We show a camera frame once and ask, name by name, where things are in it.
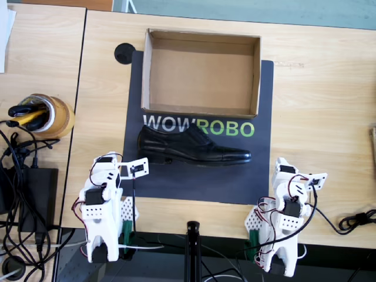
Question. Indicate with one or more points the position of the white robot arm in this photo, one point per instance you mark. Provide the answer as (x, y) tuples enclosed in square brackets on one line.
[(282, 252), (101, 223)]

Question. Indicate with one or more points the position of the black plastic device body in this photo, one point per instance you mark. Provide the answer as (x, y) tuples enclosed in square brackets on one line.
[(4, 191)]

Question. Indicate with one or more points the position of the open cardboard box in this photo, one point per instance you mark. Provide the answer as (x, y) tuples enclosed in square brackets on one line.
[(199, 76)]

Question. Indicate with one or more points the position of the brown packing tape roll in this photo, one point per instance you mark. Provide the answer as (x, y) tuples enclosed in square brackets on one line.
[(63, 117)]

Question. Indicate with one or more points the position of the green table clamp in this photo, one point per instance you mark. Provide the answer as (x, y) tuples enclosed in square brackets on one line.
[(253, 238), (127, 232)]

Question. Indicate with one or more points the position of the black power adapter brick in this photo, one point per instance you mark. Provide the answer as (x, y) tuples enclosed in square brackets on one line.
[(38, 199)]

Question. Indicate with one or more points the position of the dark mat with WOWROBO print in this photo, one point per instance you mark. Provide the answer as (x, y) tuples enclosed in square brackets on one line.
[(191, 185)]

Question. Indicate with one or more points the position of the black round desk grommet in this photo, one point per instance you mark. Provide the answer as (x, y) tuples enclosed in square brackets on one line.
[(123, 53)]

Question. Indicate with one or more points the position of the white paper stack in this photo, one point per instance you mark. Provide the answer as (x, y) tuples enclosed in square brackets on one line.
[(6, 35)]

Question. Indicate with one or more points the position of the wrist camera on plate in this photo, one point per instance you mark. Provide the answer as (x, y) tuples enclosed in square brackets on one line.
[(321, 179), (141, 169)]

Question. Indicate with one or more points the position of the white perforated base plate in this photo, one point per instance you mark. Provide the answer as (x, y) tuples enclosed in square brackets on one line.
[(129, 211), (252, 220)]

